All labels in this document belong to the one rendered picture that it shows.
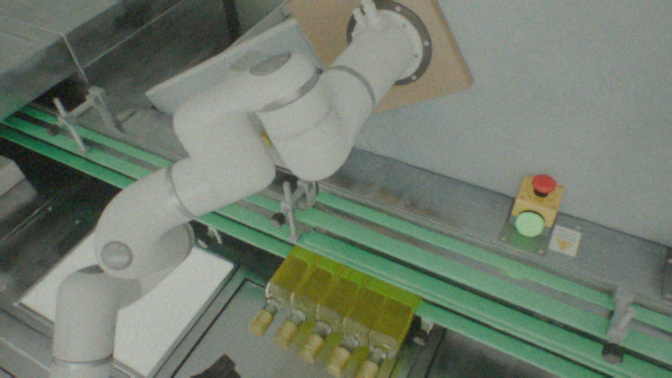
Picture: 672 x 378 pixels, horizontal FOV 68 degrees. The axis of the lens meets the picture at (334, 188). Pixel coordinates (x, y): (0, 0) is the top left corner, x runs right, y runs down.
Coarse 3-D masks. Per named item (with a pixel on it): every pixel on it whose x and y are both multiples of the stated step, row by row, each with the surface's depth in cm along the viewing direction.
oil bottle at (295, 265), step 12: (300, 252) 106; (312, 252) 106; (288, 264) 104; (300, 264) 104; (276, 276) 102; (288, 276) 102; (300, 276) 102; (276, 288) 101; (288, 288) 100; (276, 300) 100; (288, 300) 100
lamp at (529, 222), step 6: (522, 210) 88; (528, 210) 87; (522, 216) 87; (528, 216) 86; (534, 216) 86; (540, 216) 87; (516, 222) 88; (522, 222) 87; (528, 222) 86; (534, 222) 86; (540, 222) 86; (522, 228) 87; (528, 228) 87; (534, 228) 86; (540, 228) 86; (528, 234) 88; (534, 234) 87
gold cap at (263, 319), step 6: (258, 312) 99; (264, 312) 98; (258, 318) 97; (264, 318) 97; (270, 318) 98; (252, 324) 97; (258, 324) 96; (264, 324) 97; (270, 324) 98; (252, 330) 97; (258, 330) 96; (264, 330) 97; (258, 336) 98
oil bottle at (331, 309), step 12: (348, 264) 103; (336, 276) 101; (348, 276) 101; (360, 276) 101; (336, 288) 99; (348, 288) 99; (324, 300) 98; (336, 300) 98; (348, 300) 98; (324, 312) 96; (336, 312) 96; (324, 324) 96; (336, 324) 95
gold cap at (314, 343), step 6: (312, 336) 94; (318, 336) 94; (306, 342) 93; (312, 342) 93; (318, 342) 93; (324, 342) 94; (306, 348) 92; (312, 348) 92; (318, 348) 93; (300, 354) 93; (306, 354) 92; (312, 354) 92; (306, 360) 94; (312, 360) 92
